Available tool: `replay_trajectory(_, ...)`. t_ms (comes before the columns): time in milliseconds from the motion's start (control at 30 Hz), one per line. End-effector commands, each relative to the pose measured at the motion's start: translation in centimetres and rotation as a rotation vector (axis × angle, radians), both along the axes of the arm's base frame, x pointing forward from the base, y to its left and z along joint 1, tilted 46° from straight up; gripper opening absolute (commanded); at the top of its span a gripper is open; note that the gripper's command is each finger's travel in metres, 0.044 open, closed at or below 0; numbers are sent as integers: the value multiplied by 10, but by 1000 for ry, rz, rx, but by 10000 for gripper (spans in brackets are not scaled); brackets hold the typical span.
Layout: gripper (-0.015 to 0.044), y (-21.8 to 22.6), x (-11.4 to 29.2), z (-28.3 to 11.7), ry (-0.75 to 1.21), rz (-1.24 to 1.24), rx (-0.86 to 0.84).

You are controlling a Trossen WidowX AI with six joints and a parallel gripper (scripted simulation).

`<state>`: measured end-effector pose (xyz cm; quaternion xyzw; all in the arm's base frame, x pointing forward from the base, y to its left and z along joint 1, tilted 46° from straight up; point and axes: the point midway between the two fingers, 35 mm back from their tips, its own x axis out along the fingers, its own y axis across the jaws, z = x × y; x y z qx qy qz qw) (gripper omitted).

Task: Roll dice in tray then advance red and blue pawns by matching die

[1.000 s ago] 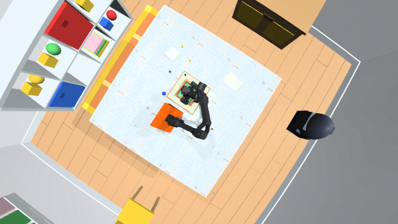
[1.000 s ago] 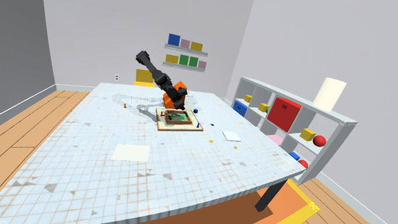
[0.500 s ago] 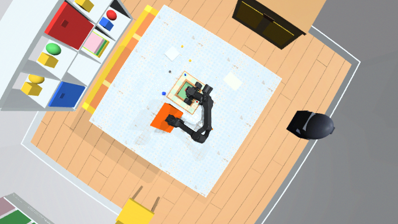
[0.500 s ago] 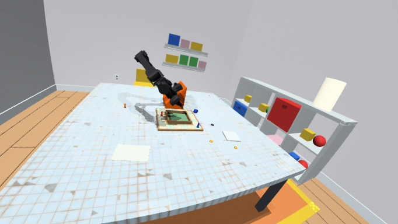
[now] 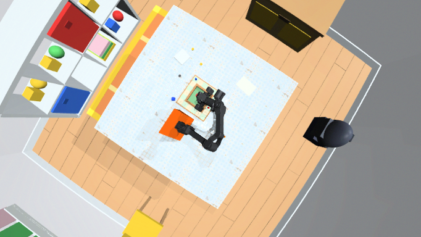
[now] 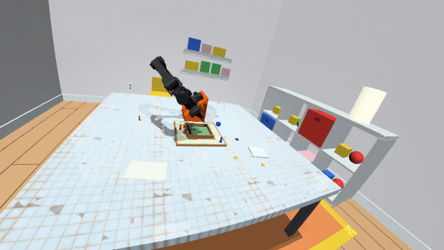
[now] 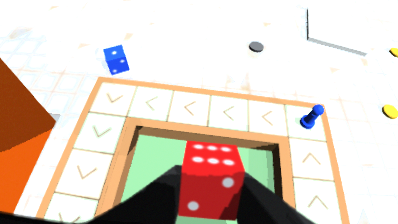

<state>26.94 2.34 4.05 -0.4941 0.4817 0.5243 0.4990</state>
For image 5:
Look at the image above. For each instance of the white flat sheet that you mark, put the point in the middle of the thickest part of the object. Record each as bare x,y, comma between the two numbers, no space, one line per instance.
246,86

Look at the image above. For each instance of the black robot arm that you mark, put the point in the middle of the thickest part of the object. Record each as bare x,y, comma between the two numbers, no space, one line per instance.
219,108

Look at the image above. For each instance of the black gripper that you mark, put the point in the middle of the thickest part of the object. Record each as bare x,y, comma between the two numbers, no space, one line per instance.
210,92

